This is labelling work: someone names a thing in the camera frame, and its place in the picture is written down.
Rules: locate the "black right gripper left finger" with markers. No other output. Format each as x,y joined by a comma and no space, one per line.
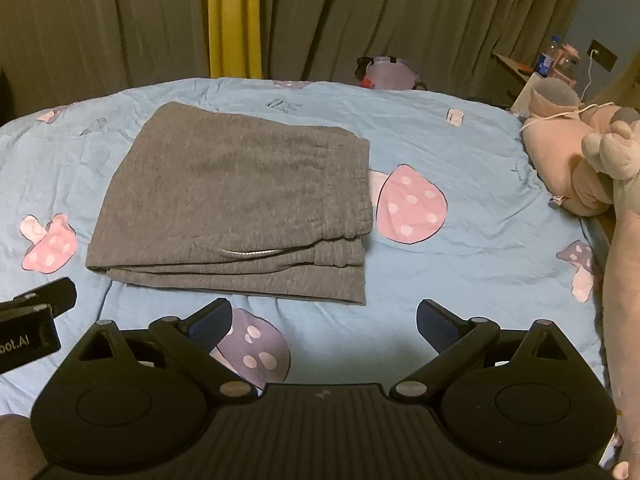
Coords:
168,363

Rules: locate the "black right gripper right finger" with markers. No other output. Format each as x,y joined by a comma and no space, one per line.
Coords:
479,361

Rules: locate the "pink plush toy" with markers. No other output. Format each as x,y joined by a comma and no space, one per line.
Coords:
589,161

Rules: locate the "bedside table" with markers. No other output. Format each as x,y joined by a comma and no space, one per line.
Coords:
524,95

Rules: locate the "purple bag behind bed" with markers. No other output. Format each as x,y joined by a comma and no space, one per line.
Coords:
387,73

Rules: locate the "plastic bottle blue label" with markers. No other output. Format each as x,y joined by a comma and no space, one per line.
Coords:
547,56

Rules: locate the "olive grey curtain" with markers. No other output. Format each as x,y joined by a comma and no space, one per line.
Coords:
62,51

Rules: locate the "pink cup on table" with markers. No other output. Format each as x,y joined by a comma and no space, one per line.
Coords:
565,66

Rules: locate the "yellow curtain strip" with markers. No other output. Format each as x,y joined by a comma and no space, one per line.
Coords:
234,39

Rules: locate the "black wall socket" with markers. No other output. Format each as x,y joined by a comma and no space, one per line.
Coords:
602,55

